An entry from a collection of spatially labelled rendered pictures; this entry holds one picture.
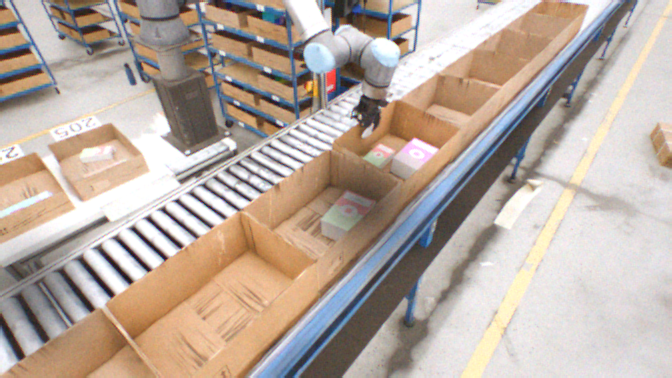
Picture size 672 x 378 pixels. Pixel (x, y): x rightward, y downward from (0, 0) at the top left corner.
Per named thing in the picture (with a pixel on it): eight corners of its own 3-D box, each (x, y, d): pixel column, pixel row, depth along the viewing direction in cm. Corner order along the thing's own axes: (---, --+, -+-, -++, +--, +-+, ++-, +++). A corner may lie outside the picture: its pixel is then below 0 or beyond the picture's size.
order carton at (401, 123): (388, 132, 159) (395, 97, 147) (449, 164, 147) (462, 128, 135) (328, 177, 137) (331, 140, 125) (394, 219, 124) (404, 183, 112)
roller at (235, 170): (236, 168, 176) (233, 160, 173) (317, 217, 151) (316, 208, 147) (227, 173, 173) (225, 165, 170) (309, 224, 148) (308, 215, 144)
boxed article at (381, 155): (360, 165, 142) (361, 158, 139) (378, 149, 149) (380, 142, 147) (376, 174, 139) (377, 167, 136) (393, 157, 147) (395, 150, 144)
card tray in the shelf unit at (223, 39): (213, 46, 287) (209, 32, 281) (243, 35, 305) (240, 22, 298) (247, 58, 268) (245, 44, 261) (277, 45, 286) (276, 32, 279)
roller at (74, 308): (61, 274, 131) (53, 266, 128) (135, 370, 106) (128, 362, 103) (45, 284, 128) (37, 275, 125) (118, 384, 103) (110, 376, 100)
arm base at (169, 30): (131, 36, 154) (123, 11, 148) (171, 26, 166) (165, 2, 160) (159, 48, 146) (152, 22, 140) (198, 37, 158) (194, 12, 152)
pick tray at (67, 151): (119, 138, 188) (110, 121, 181) (151, 171, 167) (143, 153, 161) (57, 162, 173) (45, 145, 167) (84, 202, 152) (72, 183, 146)
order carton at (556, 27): (517, 38, 250) (525, 11, 239) (564, 48, 236) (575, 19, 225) (494, 56, 228) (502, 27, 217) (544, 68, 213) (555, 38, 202)
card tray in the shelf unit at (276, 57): (253, 60, 264) (250, 46, 258) (283, 47, 282) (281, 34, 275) (294, 75, 245) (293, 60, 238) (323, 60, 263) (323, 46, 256)
